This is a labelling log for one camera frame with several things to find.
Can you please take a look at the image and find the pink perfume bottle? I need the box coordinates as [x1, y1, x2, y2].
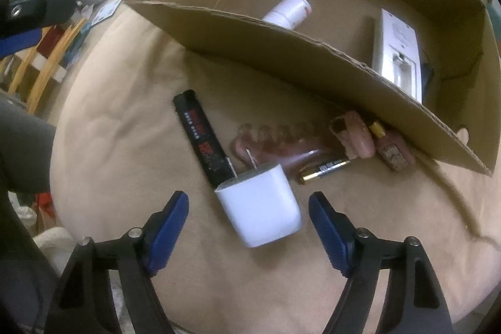
[368, 120, 416, 172]

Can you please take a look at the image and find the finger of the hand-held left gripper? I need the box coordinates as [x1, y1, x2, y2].
[0, 0, 76, 59]

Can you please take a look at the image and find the brown cardboard box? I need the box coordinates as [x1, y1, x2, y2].
[125, 0, 501, 176]

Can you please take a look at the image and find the white charger plug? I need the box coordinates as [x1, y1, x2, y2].
[214, 149, 303, 249]

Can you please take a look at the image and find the yellow wooden chair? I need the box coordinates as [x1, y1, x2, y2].
[0, 19, 89, 116]

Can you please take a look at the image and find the pink hair claw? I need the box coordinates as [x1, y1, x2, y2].
[229, 121, 333, 178]

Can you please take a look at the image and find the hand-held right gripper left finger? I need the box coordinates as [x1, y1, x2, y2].
[47, 191, 190, 334]

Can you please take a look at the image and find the white remote control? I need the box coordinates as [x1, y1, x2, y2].
[370, 8, 422, 102]

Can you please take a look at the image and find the black and gold battery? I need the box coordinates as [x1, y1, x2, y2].
[296, 158, 352, 186]

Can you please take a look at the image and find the pink plastic clip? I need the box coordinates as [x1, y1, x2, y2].
[328, 114, 372, 160]

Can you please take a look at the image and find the bathroom scale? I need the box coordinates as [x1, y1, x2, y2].
[88, 0, 124, 25]

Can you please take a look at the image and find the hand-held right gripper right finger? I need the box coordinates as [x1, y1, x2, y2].
[308, 192, 452, 334]

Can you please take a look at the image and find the white pill bottle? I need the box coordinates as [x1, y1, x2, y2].
[261, 0, 312, 30]

